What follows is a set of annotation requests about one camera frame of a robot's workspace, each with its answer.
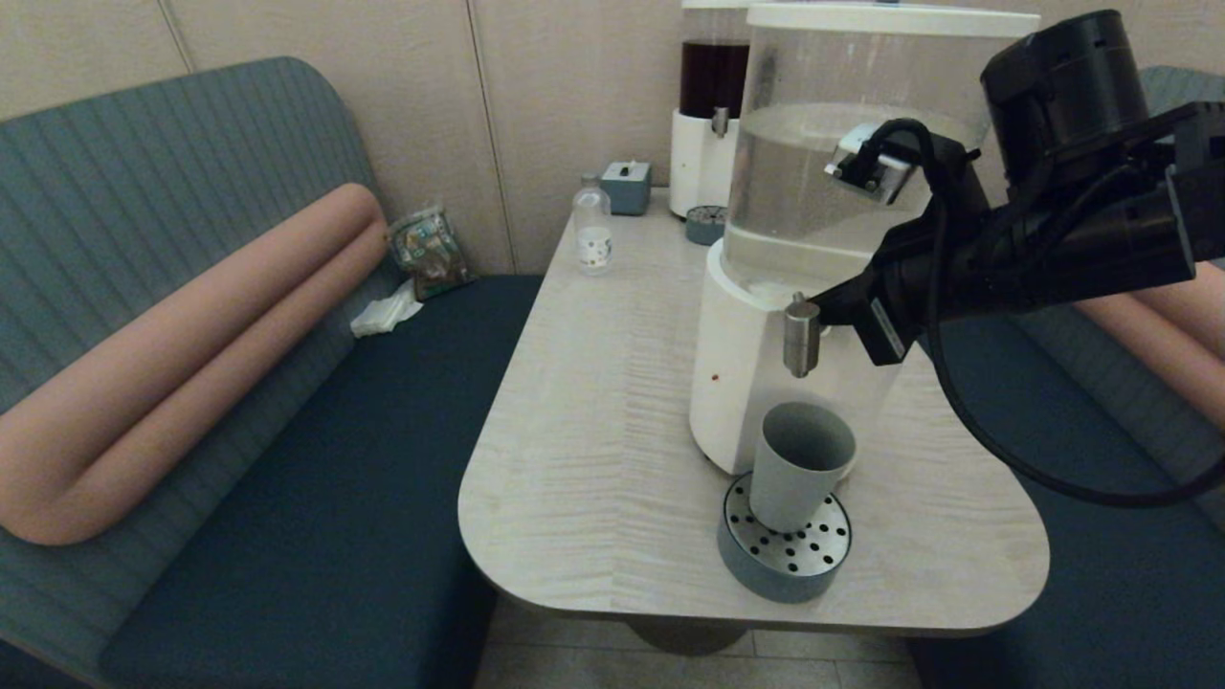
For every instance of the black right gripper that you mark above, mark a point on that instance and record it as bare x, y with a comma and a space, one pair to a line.
957, 268

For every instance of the silver water dispenser tap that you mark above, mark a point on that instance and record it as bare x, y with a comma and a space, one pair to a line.
802, 344

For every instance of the grey plastic cup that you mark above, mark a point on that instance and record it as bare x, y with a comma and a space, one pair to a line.
794, 488

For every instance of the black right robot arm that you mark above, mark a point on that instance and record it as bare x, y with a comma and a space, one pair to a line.
1062, 77

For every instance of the clear water dispenser white base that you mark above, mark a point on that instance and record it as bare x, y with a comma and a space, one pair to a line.
746, 335

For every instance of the round blue perforated drip tray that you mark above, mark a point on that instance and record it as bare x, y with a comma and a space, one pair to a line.
780, 576
705, 227

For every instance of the dark drink dispenser white base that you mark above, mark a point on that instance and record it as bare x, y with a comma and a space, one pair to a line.
697, 158

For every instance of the silver dark drink dispenser tap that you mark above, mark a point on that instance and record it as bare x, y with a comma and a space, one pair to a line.
721, 122

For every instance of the grey-blue square tissue box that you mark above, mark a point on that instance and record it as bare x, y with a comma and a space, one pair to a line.
626, 188

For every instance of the small clear plastic bottle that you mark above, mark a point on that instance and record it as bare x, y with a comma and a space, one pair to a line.
592, 237

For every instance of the white water dispenser lid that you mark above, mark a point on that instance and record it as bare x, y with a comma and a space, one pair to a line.
861, 19

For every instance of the white dark drink dispenser lid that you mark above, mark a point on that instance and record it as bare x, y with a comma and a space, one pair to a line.
718, 4

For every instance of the teal upholstered booth bench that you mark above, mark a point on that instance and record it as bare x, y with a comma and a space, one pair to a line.
1101, 593
144, 172

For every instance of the clear bag of snacks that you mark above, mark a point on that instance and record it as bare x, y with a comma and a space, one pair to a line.
429, 252

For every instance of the crumpled white tissue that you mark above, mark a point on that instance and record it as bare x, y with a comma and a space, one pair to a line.
384, 312

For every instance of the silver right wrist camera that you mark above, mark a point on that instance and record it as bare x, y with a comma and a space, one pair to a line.
847, 153

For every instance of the dark round table pedestal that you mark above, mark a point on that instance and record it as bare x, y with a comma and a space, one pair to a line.
689, 638

